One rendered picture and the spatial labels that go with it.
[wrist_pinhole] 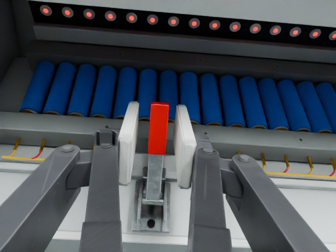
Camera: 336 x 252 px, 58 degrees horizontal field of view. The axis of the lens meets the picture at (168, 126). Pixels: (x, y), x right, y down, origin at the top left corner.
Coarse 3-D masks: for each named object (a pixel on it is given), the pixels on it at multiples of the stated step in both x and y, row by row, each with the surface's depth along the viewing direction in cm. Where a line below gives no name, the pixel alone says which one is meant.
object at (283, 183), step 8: (0, 168) 24; (8, 168) 24; (16, 168) 24; (24, 168) 24; (32, 168) 24; (136, 176) 24; (168, 176) 25; (176, 176) 25; (280, 184) 25; (288, 184) 25; (296, 184) 25; (304, 184) 25; (312, 184) 25; (320, 184) 25; (328, 184) 25
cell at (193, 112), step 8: (184, 72) 31; (192, 72) 31; (184, 80) 30; (192, 80) 30; (184, 88) 29; (192, 88) 29; (184, 96) 29; (192, 96) 28; (192, 104) 28; (192, 112) 27; (192, 120) 27; (200, 120) 28
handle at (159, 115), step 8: (152, 104) 19; (160, 104) 20; (168, 104) 20; (152, 112) 20; (160, 112) 20; (152, 120) 20; (160, 120) 20; (152, 128) 20; (160, 128) 20; (152, 136) 20; (160, 136) 20; (152, 144) 20; (160, 144) 20; (152, 152) 20; (160, 152) 20; (152, 160) 21; (160, 160) 21; (152, 168) 21; (160, 168) 21; (152, 176) 21; (160, 176) 21; (152, 184) 21; (160, 184) 21; (152, 192) 21
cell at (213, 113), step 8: (200, 80) 31; (208, 80) 30; (216, 80) 31; (200, 88) 30; (208, 88) 29; (216, 88) 30; (200, 96) 30; (208, 96) 29; (216, 96) 29; (208, 104) 28; (216, 104) 28; (208, 112) 28; (216, 112) 28; (208, 120) 27; (216, 120) 27
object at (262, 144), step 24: (0, 120) 24; (24, 120) 25; (48, 120) 25; (72, 120) 25; (96, 120) 25; (120, 120) 25; (48, 144) 26; (72, 144) 26; (144, 144) 25; (168, 144) 25; (216, 144) 25; (240, 144) 25; (264, 144) 25; (288, 144) 25; (312, 144) 26
